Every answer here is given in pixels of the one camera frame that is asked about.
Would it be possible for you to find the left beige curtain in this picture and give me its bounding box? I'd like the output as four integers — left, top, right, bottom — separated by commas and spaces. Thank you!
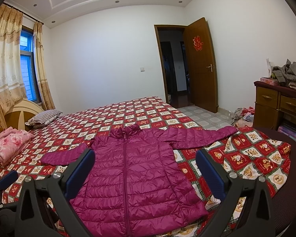
0, 4, 26, 131

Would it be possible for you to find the red door decoration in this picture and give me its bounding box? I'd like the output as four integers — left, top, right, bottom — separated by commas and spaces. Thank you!
192, 35, 204, 51

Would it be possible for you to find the brown wooden dresser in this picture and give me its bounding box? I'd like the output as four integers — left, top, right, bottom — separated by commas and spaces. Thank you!
253, 81, 296, 136

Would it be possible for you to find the folded pink floral blanket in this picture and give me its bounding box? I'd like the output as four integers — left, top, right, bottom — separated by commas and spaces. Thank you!
0, 127, 34, 167

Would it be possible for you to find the right beige curtain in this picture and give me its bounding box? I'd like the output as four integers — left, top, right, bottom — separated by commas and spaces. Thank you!
33, 22, 55, 110

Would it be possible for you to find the red patterned bed quilt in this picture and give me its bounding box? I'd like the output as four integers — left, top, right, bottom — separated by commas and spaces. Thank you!
0, 97, 291, 236

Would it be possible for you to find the brown wooden door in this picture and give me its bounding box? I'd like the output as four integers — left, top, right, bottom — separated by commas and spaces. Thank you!
183, 18, 218, 113

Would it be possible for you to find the striped grey pillow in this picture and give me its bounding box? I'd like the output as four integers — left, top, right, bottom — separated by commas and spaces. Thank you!
25, 109, 62, 128

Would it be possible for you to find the magenta puffer jacket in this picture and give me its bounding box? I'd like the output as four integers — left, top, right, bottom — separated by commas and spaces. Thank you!
40, 124, 236, 236

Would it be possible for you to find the beige curtain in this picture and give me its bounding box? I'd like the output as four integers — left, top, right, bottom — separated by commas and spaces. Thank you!
0, 4, 26, 131
33, 22, 55, 110

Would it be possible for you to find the cream wooden headboard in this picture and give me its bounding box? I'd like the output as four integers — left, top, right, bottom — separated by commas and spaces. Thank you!
5, 99, 44, 131

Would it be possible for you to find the grey clothes pile on dresser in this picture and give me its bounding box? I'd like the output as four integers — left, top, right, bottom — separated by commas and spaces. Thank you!
271, 60, 296, 89

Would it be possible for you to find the blue window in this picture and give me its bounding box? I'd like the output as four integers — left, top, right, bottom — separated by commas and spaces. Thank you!
20, 26, 41, 104

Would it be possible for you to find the clothes pile on floor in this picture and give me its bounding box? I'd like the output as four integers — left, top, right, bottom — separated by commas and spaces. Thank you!
230, 106, 255, 127

